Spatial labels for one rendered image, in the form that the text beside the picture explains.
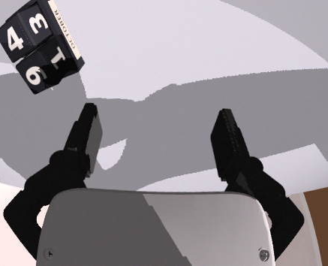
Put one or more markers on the black calendar cube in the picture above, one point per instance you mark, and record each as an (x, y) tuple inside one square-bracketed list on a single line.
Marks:
[(24, 31), (44, 67)]

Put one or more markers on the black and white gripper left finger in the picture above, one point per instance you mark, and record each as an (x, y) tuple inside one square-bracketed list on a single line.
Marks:
[(78, 157)]

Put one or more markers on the black tray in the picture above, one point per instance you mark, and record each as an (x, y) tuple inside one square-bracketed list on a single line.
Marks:
[(60, 31)]

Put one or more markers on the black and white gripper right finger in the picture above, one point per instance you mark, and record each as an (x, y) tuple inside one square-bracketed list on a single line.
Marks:
[(244, 174)]

